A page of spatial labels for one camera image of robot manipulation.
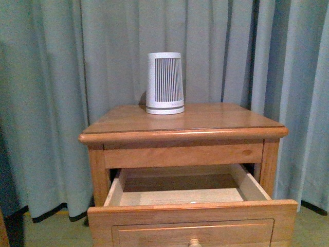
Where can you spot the grey left curtain panel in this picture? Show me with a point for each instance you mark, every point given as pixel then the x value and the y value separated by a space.
pixel 66 63

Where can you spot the wooden top drawer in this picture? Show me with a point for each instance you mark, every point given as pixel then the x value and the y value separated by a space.
pixel 216 205

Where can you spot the white slatted air purifier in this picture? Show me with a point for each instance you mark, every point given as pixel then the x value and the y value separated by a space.
pixel 165 93

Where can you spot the wooden nightstand cabinet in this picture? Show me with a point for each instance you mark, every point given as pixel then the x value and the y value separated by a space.
pixel 204 134

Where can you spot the grey right curtain panel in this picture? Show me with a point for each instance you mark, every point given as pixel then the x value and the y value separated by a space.
pixel 290 85

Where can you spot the grey curtain panel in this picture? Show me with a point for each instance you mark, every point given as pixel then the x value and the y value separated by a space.
pixel 66 63
pixel 290 85

